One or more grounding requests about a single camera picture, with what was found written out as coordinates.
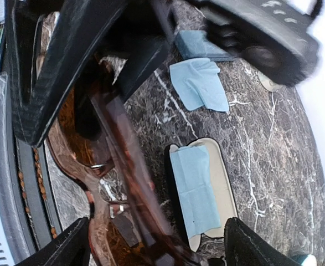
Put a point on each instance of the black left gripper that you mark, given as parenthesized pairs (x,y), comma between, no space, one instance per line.
(37,98)

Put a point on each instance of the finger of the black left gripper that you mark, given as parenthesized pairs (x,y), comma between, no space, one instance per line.
(148,53)

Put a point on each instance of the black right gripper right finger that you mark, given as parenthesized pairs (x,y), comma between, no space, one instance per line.
(245,247)

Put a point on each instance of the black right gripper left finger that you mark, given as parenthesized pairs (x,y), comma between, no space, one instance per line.
(71,247)

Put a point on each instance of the light blue cleaning cloth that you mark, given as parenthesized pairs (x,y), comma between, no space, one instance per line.
(197,83)
(191,170)

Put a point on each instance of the black hard glasses case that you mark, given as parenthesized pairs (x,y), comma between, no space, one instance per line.
(221,186)

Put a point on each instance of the brown tortoiseshell sunglasses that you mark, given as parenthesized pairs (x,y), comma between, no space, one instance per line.
(93,142)

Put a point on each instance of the blue textured glasses case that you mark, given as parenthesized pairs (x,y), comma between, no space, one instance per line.
(193,44)

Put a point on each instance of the white and green bowl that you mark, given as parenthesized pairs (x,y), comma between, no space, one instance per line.
(305,259)

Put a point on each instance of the cream ceramic mug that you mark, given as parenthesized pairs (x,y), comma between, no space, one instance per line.
(268,84)

